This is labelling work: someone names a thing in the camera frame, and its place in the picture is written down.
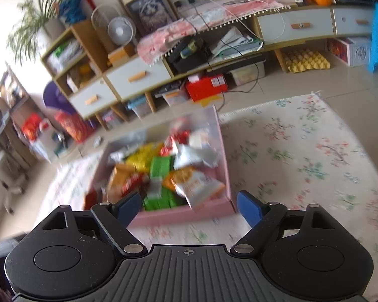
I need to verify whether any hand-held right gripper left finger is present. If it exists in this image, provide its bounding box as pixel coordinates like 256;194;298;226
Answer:
35;191;147;257

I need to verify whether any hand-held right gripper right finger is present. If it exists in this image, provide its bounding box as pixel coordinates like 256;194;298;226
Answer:
230;190;342;257

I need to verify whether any red orange snack packet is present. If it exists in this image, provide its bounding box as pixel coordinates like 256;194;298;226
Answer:
121;176;150;197

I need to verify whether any orange long snack packet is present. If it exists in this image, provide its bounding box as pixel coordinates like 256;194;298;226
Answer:
108;164;136;202

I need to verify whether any green snack packet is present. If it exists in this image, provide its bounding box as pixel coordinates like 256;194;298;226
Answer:
143;156;190;212

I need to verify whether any yellow snack packet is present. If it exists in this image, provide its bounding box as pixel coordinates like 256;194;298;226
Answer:
126;143;163;172

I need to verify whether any pink cardboard box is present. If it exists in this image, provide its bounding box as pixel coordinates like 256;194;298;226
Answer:
85;105;237;227

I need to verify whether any orange white biscuit packet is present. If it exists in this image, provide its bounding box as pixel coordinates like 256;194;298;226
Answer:
163;167;226;212

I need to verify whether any small clear storage box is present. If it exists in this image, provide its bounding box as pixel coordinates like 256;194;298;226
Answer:
101;108;123;129

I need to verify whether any red printed bag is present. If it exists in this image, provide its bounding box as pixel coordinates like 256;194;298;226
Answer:
54;111;93;142

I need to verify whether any blue lid storage box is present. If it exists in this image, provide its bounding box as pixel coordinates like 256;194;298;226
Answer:
128;96;153;118

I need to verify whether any white shopping bag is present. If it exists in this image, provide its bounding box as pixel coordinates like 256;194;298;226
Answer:
30;120;55;161

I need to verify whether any clear storage box orange label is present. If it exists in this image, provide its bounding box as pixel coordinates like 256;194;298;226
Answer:
154;82;190;106

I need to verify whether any red gift bag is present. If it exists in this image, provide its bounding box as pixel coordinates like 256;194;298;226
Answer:
21;115;45;140

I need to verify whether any red cardboard box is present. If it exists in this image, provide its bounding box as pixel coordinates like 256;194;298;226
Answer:
186;75;229;102

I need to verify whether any purple fabric object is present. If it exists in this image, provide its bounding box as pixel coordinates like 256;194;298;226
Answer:
43;81;78;115

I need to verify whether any large clear storage box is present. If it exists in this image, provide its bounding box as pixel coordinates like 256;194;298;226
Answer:
230;60;267;85

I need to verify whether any orange cardboard box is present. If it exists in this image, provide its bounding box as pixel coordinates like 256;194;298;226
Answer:
108;46;136;66

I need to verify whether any wooden bookshelf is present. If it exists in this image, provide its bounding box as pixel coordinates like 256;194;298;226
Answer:
0;66;32;170

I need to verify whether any yellow egg tray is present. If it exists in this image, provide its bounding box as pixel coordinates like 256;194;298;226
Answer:
285;50;331;73

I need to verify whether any black bag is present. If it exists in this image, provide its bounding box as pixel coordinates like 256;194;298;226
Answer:
165;36;213;73

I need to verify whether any wooden cabinet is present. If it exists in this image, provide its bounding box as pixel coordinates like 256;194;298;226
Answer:
41;5;378;129

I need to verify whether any stack of papers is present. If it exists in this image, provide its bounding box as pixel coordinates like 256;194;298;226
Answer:
212;27;263;59

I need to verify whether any pink floral cloth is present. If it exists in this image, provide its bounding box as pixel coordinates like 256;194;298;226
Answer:
137;0;298;66

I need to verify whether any white desk fan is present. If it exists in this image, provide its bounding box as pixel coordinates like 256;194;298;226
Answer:
107;16;137;48

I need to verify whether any white box blue print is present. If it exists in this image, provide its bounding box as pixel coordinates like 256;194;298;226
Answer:
328;37;370;67

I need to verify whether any framed animal picture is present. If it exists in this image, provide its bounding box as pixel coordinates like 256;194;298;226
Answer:
118;0;178;36

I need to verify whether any green potted plant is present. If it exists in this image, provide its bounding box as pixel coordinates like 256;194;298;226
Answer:
7;0;67;60

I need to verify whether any white drawer orange handle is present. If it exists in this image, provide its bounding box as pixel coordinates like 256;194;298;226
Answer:
257;8;334;41
105;55;172;101
332;6;377;36
70;80;118;118

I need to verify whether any black cable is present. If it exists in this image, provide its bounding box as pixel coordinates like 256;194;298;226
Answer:
189;5;265;110

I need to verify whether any white cable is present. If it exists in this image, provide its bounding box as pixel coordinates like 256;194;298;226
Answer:
208;0;286;46

